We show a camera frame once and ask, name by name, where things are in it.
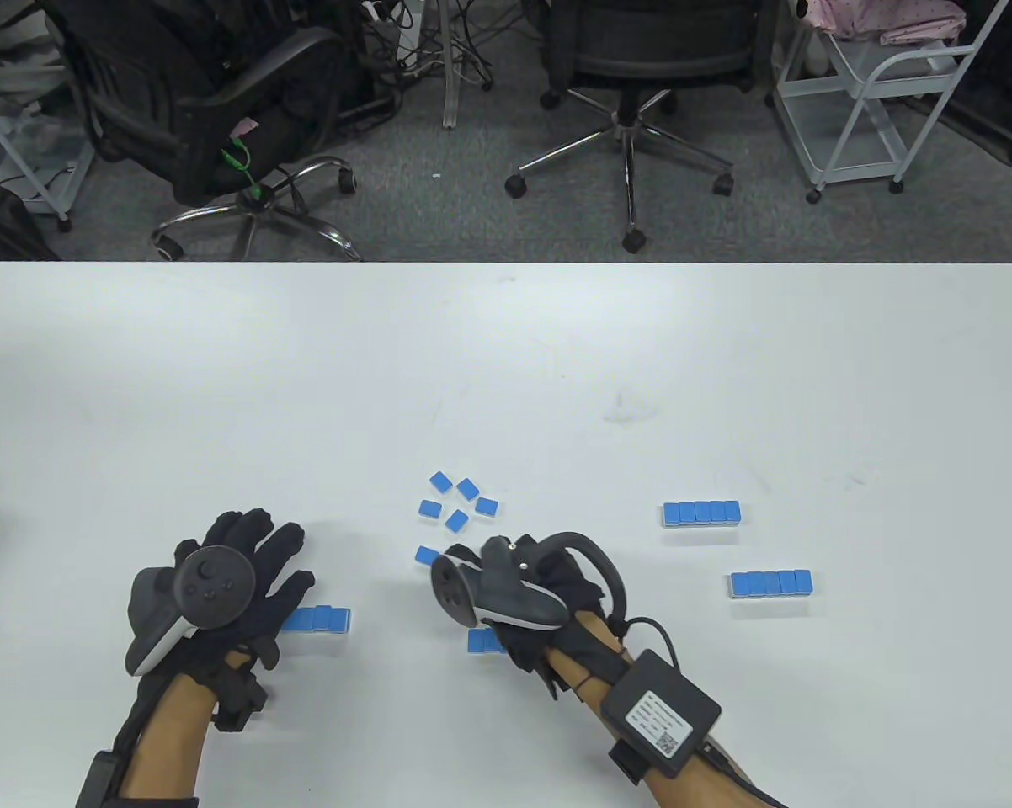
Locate person's left hand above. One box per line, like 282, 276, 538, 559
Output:
136, 508, 317, 699

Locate person's right hand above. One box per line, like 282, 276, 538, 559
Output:
445, 534, 631, 699

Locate blue mahjong tiles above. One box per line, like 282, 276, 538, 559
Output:
415, 470, 499, 567

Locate person's right forearm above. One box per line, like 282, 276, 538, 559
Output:
548, 610, 780, 808

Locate person's left forearm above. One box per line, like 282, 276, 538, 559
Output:
119, 672, 222, 800

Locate dark left forearm box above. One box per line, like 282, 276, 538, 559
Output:
75, 749, 121, 808

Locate grey left hand controller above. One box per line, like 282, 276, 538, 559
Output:
125, 547, 258, 677

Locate grey hand controller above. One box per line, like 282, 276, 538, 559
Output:
430, 530, 626, 632
125, 547, 258, 677

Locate grey right hand controller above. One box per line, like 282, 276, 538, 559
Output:
430, 530, 626, 632

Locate black left wrist module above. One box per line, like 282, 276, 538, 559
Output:
211, 667, 269, 731

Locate black labelled sensor box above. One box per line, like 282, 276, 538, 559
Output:
601, 650, 723, 779

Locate black office chair with armrests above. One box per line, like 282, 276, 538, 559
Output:
39, 0, 364, 262

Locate black backpack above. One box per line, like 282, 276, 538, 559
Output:
0, 179, 61, 262

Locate white metal rack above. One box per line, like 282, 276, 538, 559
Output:
0, 80, 94, 232

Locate white metal cart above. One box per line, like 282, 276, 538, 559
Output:
770, 0, 1012, 205

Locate black office chair chrome base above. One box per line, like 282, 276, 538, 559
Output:
504, 0, 780, 255

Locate white power strip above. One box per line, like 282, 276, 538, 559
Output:
361, 0, 427, 72

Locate pile of white cloth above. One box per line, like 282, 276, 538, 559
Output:
0, 0, 73, 114

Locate pink cloth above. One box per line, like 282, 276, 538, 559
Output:
796, 0, 970, 47

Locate black left glove cable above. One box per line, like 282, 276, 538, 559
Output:
113, 682, 159, 752

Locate black sensor box cable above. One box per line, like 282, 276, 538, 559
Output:
622, 616, 790, 808

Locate green strap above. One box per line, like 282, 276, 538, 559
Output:
220, 137, 275, 210

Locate clear white post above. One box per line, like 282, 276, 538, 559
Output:
437, 0, 463, 130

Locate tangle of black floor cables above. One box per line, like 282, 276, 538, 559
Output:
338, 0, 549, 93

